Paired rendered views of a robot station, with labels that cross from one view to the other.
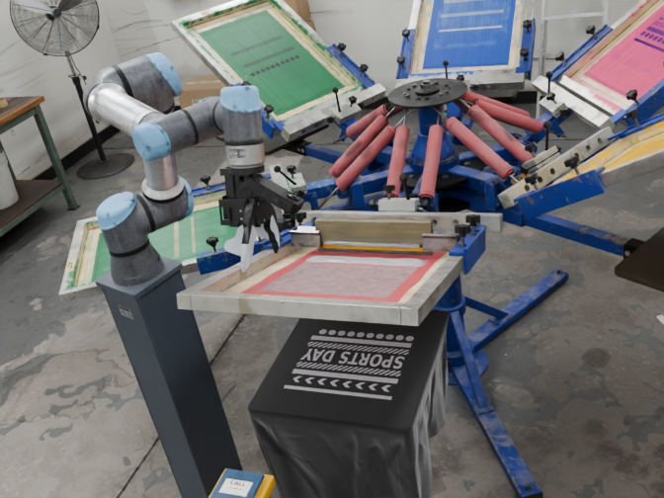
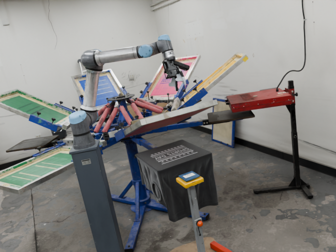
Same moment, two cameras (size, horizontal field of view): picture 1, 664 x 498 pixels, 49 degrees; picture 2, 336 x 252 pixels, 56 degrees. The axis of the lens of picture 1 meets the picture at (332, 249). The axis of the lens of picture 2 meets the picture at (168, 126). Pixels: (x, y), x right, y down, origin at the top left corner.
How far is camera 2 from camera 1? 1.74 m
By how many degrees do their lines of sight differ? 46
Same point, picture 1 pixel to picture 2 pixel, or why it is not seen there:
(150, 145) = (150, 49)
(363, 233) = not seen: hidden behind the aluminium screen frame
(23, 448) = not seen: outside the picture
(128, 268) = (87, 139)
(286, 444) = (171, 182)
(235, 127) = (169, 45)
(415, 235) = not seen: hidden behind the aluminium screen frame
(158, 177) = (93, 100)
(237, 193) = (170, 66)
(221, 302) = (157, 117)
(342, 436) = (192, 166)
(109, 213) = (80, 115)
